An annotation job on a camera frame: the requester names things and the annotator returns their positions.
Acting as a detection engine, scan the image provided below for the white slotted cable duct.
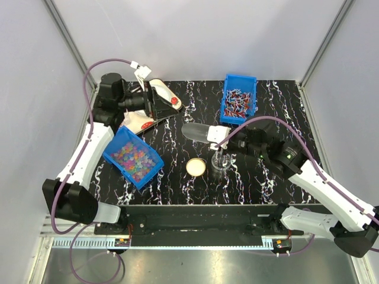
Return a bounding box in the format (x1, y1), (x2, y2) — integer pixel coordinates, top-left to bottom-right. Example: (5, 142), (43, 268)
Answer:
(52, 237), (286, 250)

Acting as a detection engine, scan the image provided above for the blue bin of wrapped candies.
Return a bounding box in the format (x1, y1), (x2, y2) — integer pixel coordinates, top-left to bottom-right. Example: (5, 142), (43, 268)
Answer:
(220, 74), (257, 125)

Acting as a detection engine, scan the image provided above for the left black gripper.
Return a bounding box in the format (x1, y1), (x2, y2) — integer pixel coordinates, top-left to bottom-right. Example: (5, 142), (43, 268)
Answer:
(117, 80), (179, 120)

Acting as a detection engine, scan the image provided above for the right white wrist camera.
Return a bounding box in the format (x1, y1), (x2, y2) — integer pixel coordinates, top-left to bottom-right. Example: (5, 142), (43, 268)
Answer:
(206, 125), (231, 151)

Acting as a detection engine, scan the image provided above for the clear glass jar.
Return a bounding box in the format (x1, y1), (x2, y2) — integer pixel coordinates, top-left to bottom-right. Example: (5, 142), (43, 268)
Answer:
(211, 152), (232, 172)

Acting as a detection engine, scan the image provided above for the aluminium frame rail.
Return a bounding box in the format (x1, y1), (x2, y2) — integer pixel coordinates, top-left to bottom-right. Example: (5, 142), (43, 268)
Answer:
(40, 215), (288, 238)

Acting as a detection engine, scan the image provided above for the white round jar lid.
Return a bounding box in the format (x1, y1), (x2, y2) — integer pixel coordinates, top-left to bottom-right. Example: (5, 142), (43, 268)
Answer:
(186, 158), (206, 177)

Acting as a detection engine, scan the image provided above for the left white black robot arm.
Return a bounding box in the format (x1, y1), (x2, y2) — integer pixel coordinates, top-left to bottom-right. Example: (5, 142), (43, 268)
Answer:
(42, 73), (182, 234)

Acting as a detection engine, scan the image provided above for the strawberry pattern tray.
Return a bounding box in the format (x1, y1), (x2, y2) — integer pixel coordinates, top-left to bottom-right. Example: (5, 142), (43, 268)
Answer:
(120, 79), (182, 134)

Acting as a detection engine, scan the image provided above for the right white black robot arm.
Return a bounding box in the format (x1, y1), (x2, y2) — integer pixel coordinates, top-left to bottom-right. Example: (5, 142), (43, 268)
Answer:
(220, 116), (378, 258)

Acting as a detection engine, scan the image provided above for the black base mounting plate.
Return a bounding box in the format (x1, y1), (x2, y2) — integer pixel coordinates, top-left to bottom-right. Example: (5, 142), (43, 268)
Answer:
(94, 204), (306, 246)

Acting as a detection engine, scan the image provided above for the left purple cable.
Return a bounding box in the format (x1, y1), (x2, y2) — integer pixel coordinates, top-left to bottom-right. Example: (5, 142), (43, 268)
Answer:
(50, 58), (139, 283)

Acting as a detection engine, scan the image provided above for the clear plastic scoop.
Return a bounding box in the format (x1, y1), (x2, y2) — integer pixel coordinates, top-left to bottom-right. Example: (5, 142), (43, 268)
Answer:
(181, 122), (210, 144)

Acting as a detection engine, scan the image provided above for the blue bin of star candies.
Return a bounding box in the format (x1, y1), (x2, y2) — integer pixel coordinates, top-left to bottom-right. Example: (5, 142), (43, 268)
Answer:
(102, 126), (164, 190)

